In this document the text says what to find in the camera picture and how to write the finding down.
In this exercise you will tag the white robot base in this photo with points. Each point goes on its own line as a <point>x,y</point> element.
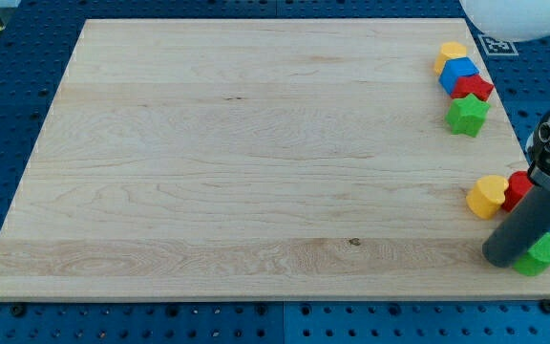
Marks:
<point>510,20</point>

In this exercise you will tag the green star block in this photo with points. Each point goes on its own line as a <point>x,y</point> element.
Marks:
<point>467,115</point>

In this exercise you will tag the wooden board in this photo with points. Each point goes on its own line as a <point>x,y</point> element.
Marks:
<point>231,160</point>

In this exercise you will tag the blue cube block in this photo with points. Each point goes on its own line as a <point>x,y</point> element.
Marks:
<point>454,69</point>

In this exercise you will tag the yellow heart block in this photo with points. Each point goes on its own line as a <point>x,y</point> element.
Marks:
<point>487,196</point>

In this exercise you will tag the yellow block upper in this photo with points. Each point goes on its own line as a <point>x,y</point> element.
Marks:
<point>448,50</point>

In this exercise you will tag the red block upper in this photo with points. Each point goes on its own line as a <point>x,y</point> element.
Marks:
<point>472,85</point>

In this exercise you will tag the red cylinder block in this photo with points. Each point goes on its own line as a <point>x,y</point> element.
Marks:
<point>519,186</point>

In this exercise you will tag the fiducial marker tag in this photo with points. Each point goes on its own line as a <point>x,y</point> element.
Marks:
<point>495,47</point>

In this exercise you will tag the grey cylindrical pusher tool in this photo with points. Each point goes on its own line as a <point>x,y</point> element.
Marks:
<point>522,228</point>

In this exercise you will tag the green cylinder block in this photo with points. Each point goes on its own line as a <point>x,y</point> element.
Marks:
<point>536,259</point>

